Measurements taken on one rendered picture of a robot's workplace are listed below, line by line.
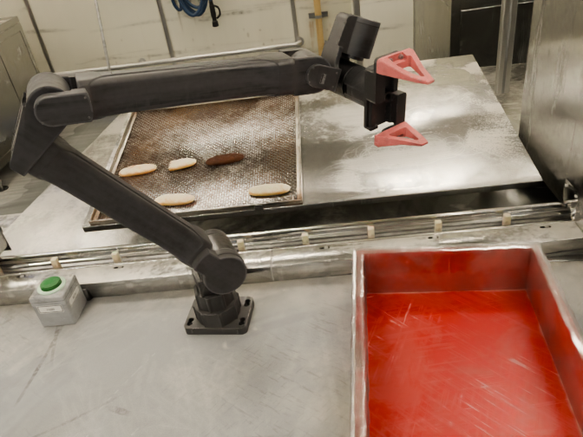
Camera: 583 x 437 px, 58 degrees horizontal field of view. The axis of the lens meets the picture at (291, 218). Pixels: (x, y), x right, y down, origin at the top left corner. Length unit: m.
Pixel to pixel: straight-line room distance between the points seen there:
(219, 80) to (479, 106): 0.86
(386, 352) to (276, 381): 0.19
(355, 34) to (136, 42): 4.18
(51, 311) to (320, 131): 0.77
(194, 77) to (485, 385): 0.63
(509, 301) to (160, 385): 0.63
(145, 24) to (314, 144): 3.68
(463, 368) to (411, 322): 0.13
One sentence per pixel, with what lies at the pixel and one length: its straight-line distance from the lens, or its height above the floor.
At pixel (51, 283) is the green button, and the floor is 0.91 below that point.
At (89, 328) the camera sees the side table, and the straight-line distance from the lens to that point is 1.13.
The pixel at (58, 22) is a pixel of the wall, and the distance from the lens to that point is 5.17.
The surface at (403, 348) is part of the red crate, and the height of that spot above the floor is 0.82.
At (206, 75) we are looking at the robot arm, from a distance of 0.79.
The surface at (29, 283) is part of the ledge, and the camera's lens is 1.25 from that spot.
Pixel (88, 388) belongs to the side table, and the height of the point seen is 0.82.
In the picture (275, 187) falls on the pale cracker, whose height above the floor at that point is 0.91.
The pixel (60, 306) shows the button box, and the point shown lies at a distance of 1.13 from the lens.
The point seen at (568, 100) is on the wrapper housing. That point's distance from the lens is 1.18.
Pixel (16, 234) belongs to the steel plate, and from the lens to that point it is 1.55.
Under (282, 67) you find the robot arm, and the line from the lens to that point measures 0.82.
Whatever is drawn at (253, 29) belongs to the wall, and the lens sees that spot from 4.77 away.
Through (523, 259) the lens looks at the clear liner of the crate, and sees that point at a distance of 1.01.
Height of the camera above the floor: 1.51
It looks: 33 degrees down
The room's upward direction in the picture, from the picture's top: 9 degrees counter-clockwise
